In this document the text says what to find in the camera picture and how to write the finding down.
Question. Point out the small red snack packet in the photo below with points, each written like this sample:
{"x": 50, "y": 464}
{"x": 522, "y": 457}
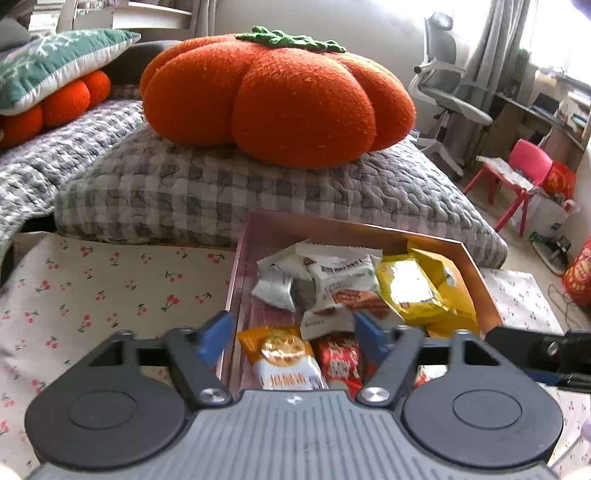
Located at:
{"x": 422, "y": 376}

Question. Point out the printed paper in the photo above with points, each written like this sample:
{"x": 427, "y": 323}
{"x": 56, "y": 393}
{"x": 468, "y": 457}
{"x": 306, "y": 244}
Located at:
{"x": 503, "y": 170}

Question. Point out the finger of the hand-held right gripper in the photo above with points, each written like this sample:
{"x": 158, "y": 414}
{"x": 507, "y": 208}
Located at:
{"x": 531, "y": 345}

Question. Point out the green leaf-print pillow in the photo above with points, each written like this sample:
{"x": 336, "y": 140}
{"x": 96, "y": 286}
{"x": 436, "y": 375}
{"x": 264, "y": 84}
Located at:
{"x": 55, "y": 64}

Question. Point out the white and orange cracker packet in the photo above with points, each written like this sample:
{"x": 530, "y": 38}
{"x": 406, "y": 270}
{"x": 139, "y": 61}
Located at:
{"x": 277, "y": 353}

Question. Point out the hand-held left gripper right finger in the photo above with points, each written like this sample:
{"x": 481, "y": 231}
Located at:
{"x": 369, "y": 336}

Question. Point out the pink cardboard box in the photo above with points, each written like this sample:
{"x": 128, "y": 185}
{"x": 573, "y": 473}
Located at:
{"x": 263, "y": 235}

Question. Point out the wooden desk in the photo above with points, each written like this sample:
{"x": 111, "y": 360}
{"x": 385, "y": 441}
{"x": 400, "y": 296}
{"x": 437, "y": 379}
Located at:
{"x": 554, "y": 122}

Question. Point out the cherry print bed sheet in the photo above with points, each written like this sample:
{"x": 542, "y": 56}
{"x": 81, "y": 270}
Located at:
{"x": 92, "y": 286}

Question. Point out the pink plastic chair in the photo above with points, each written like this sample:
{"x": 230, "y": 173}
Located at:
{"x": 531, "y": 159}

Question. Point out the white pecan snack packet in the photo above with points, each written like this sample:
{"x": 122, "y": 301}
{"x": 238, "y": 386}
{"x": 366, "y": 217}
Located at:
{"x": 341, "y": 281}

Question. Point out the grey curtain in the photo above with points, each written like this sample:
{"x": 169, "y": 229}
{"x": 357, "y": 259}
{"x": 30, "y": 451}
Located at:
{"x": 503, "y": 46}

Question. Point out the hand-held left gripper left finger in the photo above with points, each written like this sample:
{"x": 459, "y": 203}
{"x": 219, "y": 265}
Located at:
{"x": 214, "y": 336}

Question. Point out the large red printed bag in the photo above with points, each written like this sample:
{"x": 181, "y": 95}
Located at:
{"x": 581, "y": 277}

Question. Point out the grey office chair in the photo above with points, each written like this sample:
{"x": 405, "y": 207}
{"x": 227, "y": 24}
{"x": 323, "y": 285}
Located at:
{"x": 452, "y": 101}

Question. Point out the white shelf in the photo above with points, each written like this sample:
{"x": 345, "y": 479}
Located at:
{"x": 138, "y": 14}

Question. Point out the small orange pumpkin cushion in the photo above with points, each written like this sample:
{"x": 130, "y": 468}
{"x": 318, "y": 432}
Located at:
{"x": 64, "y": 101}

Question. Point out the black floor device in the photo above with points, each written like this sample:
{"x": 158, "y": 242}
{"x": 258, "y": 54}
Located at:
{"x": 554, "y": 254}

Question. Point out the grey checkered blanket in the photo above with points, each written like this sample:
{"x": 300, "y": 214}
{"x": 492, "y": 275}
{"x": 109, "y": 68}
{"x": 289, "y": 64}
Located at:
{"x": 46, "y": 157}

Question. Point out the large red snack packet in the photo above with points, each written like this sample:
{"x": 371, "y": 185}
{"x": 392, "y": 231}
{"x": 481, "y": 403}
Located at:
{"x": 339, "y": 360}

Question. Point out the silver snack packet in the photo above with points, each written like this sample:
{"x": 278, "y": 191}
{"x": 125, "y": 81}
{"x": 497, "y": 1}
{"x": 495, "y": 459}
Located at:
{"x": 277, "y": 290}

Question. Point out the yellow packet with blue label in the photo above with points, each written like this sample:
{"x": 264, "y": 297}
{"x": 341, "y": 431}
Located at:
{"x": 415, "y": 290}

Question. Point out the white bag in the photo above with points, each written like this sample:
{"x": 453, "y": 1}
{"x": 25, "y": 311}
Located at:
{"x": 549, "y": 217}

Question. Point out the large orange pumpkin cushion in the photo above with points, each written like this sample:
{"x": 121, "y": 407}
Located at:
{"x": 277, "y": 101}

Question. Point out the grey checkered pillow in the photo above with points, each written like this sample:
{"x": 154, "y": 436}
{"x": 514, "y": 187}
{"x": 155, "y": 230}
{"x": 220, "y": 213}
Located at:
{"x": 184, "y": 194}

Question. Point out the plain yellow snack packet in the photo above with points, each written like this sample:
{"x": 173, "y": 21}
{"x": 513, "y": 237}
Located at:
{"x": 455, "y": 272}

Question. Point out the small red bag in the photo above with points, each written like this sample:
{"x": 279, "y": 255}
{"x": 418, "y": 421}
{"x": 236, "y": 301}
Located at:
{"x": 558, "y": 180}

